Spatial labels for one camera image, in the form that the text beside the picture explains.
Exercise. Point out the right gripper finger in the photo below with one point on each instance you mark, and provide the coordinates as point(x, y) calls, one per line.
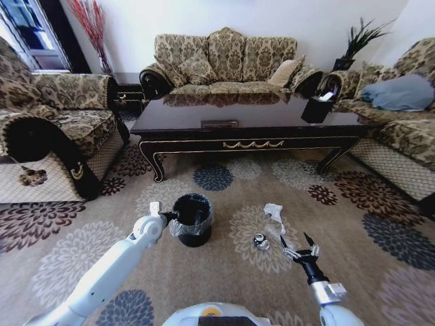
point(289, 250)
point(311, 247)

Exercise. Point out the black trash bin with liner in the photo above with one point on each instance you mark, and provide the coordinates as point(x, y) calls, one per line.
point(192, 220)

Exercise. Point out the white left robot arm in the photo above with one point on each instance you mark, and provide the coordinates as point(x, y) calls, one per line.
point(102, 275)

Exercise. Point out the crumpled white paper trash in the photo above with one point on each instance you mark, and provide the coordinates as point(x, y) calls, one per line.
point(276, 215)

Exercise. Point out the white robot front shell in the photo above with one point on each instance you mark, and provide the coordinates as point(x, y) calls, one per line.
point(217, 316)

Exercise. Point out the dark wooden coffee table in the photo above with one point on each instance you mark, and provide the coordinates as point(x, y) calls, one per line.
point(251, 117)

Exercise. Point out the dark side table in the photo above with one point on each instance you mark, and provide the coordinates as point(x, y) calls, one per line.
point(127, 91)

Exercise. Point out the black tissue box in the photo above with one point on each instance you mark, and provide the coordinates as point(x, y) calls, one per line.
point(316, 108)

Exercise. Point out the patterned armchair with blue cushion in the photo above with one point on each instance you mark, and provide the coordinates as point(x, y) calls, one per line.
point(397, 136)

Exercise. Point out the patterned square cushion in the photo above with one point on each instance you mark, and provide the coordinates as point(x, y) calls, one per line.
point(197, 69)

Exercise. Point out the patterned armchair with dark arm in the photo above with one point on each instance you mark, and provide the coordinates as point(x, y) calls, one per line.
point(57, 112)

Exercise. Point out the patterned three-seat sofa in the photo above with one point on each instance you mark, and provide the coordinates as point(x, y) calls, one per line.
point(231, 57)

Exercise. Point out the beige square cushion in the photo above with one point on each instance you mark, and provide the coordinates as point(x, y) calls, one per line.
point(287, 73)

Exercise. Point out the blue-grey cushion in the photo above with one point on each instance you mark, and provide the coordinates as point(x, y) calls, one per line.
point(397, 92)

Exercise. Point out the red decorative branches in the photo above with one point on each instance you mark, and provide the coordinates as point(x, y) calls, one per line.
point(93, 30)

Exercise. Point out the green potted plant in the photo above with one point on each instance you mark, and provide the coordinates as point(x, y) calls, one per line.
point(357, 40)

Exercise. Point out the white framed window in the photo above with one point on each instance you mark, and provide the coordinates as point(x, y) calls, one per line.
point(30, 30)

